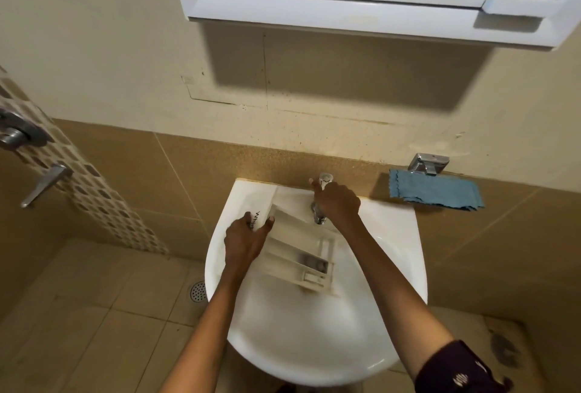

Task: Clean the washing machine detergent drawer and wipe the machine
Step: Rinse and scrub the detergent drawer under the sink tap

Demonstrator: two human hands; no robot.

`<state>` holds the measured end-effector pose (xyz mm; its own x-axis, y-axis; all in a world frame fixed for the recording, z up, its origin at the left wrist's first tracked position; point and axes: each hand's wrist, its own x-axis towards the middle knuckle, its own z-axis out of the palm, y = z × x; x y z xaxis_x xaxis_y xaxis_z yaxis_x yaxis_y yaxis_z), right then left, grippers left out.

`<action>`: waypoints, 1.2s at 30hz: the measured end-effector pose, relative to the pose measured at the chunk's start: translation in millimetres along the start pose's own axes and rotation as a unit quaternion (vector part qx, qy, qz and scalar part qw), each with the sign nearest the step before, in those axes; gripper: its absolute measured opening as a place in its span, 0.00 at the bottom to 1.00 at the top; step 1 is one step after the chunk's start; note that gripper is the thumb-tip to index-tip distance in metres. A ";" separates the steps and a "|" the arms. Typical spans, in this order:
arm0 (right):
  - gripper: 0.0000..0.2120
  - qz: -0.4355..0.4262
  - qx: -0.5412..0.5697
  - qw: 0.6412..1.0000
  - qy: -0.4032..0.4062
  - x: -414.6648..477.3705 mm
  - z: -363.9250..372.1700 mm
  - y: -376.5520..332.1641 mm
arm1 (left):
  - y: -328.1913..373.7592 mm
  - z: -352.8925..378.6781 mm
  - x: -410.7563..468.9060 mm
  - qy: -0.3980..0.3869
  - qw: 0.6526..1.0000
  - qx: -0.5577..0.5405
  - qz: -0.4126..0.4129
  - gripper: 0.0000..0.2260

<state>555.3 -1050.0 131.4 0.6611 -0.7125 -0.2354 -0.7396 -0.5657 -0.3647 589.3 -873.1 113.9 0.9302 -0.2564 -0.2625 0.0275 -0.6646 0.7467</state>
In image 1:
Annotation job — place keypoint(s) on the white detergent drawer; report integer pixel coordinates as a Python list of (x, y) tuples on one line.
[(290, 243)]

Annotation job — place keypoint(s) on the blue cloth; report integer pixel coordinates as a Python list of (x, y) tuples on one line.
[(435, 190)]

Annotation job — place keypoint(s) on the person's right hand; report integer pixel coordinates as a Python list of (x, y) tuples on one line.
[(338, 206)]

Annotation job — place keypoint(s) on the chrome sink faucet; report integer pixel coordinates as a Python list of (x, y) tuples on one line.
[(319, 215)]

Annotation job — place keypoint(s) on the person's right forearm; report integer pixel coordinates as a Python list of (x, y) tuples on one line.
[(395, 297)]

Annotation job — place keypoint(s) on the grey siphon cap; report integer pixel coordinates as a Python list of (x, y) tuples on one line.
[(315, 263)]

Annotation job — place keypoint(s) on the white ceramic sink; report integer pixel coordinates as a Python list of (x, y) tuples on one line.
[(308, 338)]

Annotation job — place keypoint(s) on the person's dark patterned right sleeve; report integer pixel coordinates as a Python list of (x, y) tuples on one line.
[(454, 372)]

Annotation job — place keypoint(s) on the chrome shower valve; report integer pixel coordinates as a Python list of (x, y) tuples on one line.
[(20, 131)]

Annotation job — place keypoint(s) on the round metal floor drain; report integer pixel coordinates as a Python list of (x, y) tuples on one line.
[(198, 292)]

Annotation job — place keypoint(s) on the person's left forearm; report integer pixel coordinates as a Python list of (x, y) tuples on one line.
[(199, 338)]

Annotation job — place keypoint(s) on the chrome wall tap lever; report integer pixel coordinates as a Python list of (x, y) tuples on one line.
[(45, 184)]

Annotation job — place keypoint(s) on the chrome wall holder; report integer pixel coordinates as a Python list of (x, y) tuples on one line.
[(428, 164)]

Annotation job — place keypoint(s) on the person's left hand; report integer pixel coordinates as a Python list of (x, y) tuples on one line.
[(243, 247)]

